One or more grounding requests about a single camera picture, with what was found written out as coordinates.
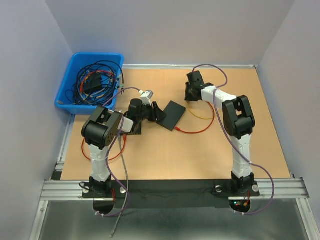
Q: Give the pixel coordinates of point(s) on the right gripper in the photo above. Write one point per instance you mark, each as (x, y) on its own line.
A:
(187, 96)

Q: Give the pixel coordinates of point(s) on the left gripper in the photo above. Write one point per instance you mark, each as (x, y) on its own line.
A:
(156, 114)

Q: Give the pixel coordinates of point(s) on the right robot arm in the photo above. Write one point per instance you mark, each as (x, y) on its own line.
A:
(237, 123)

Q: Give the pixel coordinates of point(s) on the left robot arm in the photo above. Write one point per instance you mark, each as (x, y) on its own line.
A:
(100, 130)

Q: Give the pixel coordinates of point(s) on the blue plastic bin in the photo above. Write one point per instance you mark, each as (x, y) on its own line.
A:
(91, 79)

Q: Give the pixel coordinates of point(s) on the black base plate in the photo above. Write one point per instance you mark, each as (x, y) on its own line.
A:
(160, 194)

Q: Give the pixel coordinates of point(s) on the black network switch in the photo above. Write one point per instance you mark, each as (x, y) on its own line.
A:
(173, 113)
(131, 128)

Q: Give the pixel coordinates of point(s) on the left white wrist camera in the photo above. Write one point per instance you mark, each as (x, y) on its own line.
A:
(146, 97)

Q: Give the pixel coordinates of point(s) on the aluminium rail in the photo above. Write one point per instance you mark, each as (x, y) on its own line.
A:
(285, 188)

